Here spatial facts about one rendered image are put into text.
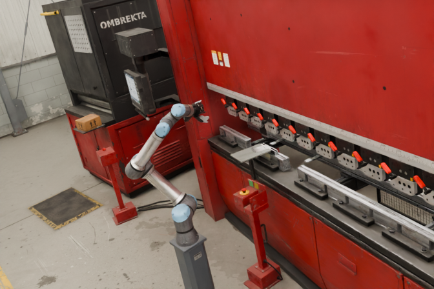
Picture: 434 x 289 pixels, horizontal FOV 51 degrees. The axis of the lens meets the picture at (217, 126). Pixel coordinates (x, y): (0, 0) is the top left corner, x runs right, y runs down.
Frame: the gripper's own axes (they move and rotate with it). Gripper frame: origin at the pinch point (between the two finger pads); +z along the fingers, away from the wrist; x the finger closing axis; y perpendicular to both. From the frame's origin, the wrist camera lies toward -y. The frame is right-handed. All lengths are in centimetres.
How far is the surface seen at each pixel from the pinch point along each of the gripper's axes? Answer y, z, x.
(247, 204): -19, 41, -66
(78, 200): -276, 149, 30
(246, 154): -7, 52, -31
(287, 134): 36, 32, -35
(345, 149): 73, -3, -63
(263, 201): -6, 43, -69
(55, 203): -302, 138, 39
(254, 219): -21, 47, -78
